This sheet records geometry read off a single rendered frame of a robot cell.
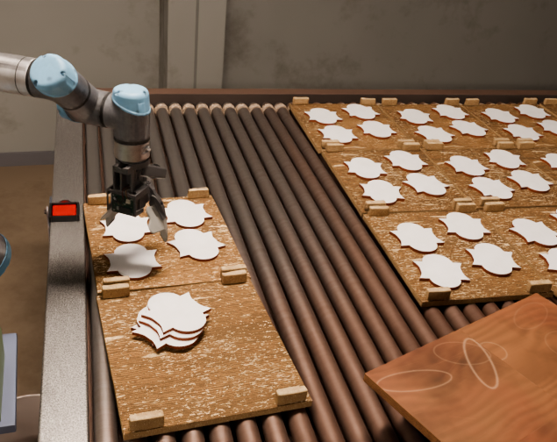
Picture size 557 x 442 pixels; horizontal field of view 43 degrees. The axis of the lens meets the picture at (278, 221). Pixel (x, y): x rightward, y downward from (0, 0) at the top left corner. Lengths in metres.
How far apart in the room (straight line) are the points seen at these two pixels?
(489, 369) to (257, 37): 3.15
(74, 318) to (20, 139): 2.78
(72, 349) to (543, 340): 0.93
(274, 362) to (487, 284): 0.62
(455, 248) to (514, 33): 3.19
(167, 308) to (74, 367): 0.22
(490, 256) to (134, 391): 0.98
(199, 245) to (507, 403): 0.83
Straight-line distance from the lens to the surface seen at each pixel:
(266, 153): 2.32
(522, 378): 1.39
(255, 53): 4.27
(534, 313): 1.57
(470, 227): 2.02
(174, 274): 1.67
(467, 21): 4.77
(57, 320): 1.58
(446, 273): 1.79
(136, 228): 1.83
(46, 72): 1.42
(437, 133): 2.61
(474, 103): 2.98
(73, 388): 1.42
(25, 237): 3.64
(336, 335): 1.56
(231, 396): 1.37
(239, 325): 1.53
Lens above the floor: 1.88
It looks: 30 degrees down
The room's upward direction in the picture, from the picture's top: 6 degrees clockwise
